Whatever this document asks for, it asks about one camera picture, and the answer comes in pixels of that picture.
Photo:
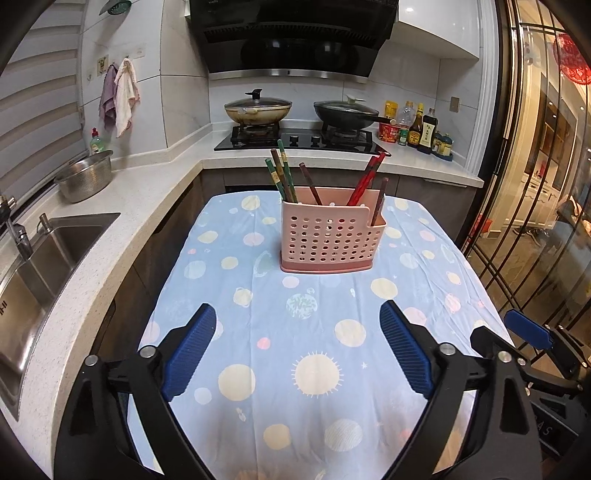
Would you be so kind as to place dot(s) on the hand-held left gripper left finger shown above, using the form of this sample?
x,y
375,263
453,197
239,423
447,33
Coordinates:
x,y
189,355

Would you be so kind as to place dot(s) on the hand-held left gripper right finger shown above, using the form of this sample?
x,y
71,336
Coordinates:
x,y
408,355

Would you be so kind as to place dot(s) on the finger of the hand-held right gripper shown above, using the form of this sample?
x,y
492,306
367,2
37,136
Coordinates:
x,y
528,328
487,338

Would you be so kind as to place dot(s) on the pink perforated utensil holder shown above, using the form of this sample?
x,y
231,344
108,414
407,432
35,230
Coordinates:
x,y
323,235

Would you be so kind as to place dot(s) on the dark purple chopstick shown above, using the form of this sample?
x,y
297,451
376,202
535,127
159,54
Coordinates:
x,y
382,194

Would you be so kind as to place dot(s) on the dark red chopstick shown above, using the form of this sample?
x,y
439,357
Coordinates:
x,y
368,184

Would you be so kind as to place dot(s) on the bright red chopstick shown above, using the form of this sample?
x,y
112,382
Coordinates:
x,y
360,184

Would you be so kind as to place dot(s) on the brown chopstick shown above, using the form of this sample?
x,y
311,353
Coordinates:
x,y
308,181

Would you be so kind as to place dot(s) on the maroon chopstick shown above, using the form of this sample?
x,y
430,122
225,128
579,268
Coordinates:
x,y
276,157

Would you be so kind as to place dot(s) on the blue printed tablecloth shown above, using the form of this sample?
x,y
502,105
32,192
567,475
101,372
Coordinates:
x,y
258,323

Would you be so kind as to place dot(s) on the glass sliding door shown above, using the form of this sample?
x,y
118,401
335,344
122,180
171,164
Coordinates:
x,y
531,184

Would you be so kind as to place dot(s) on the steel sink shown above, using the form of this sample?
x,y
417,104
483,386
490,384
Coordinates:
x,y
46,263

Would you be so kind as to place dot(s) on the steel colander bowl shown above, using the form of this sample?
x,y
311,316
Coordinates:
x,y
85,177

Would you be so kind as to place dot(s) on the steel faucet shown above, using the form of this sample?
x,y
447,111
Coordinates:
x,y
18,235

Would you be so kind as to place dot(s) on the dark soy sauce bottle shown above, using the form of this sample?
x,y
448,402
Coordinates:
x,y
427,136

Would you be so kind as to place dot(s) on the small green cap bottle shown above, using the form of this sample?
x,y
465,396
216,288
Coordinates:
x,y
404,137

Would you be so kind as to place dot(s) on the brown sauce bottle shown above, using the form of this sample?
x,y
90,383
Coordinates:
x,y
415,131

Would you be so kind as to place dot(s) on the red tub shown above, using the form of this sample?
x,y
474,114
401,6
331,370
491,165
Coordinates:
x,y
388,133

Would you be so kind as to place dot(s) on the green dish soap bottle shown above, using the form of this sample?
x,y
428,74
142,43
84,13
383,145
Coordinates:
x,y
98,143

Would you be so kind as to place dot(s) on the clear plastic bottle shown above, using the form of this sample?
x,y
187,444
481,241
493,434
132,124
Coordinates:
x,y
405,115

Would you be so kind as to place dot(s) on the black gas stove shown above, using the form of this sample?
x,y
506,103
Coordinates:
x,y
295,138

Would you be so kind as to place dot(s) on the yellow container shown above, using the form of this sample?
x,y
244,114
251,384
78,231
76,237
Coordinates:
x,y
391,110

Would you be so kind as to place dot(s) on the black pan with lid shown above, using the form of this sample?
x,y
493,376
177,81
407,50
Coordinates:
x,y
346,113

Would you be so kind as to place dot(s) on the beige wok with lid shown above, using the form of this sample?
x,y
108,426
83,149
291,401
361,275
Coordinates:
x,y
257,110

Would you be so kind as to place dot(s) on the white hanging cloth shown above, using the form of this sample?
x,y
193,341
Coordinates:
x,y
125,97

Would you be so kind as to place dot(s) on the purple hanging cloth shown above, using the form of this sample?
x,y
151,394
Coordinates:
x,y
108,97

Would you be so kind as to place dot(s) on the red paper decoration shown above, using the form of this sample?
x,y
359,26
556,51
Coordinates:
x,y
575,60

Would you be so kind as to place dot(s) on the window blind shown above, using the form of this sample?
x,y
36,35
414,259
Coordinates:
x,y
32,115

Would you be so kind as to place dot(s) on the black range hood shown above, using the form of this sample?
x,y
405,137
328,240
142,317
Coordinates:
x,y
295,37

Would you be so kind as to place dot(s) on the wall socket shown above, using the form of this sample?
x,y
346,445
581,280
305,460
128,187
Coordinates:
x,y
455,104

